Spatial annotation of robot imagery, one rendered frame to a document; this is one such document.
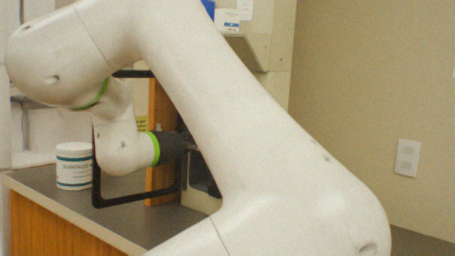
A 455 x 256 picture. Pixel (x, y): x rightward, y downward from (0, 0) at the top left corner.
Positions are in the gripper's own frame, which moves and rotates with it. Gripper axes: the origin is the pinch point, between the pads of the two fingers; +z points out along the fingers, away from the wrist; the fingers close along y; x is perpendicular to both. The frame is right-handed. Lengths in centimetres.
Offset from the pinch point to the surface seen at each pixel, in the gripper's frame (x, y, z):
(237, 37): -29.5, -12.8, -8.9
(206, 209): 24.2, 4.7, 2.6
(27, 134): 20, 125, 1
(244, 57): -24.6, -11.6, -4.0
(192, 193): 20.5, 11.4, 2.6
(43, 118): 11, 114, 4
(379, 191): 17, -34, 46
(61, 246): 43, 46, -24
